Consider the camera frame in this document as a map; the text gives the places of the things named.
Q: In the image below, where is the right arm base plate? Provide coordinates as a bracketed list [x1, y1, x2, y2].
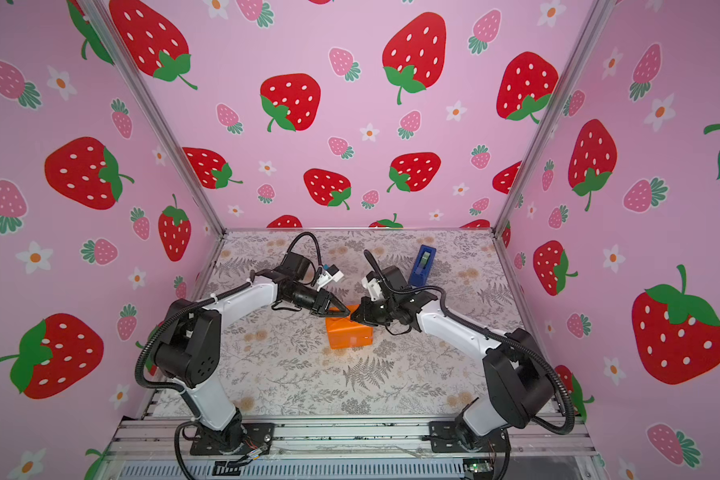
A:
[422, 420, 510, 453]

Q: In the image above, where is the aluminium front rail frame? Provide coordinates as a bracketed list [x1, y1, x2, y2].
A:
[88, 415, 608, 479]

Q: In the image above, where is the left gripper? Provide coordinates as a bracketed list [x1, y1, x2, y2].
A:
[293, 285, 350, 318]

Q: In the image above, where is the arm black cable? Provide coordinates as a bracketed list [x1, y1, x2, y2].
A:
[133, 231, 325, 394]
[362, 248, 577, 436]

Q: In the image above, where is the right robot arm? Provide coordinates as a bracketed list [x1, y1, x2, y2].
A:
[351, 267, 571, 444]

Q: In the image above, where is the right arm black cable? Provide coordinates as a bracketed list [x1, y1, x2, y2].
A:
[362, 248, 577, 436]

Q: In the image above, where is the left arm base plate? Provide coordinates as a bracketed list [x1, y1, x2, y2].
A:
[190, 423, 275, 457]

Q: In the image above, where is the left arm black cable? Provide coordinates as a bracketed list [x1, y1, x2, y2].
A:
[133, 231, 325, 394]

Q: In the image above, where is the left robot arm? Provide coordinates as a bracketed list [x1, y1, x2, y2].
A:
[144, 252, 350, 433]

